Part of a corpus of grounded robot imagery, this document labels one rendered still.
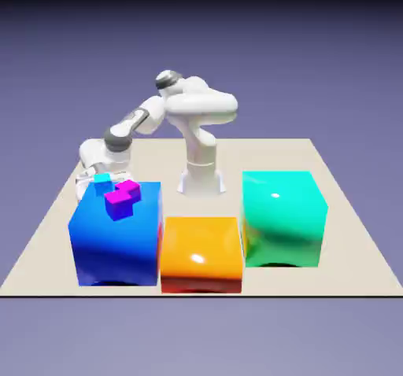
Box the small magenta cube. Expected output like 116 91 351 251
103 190 135 222
114 179 142 207

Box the large orange box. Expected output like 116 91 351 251
160 216 244 294

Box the large green box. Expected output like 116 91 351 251
241 170 329 269

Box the small cyan cube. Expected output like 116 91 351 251
93 172 114 197

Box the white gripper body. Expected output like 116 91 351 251
74 167 133 201

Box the large blue box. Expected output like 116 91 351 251
68 180 162 288

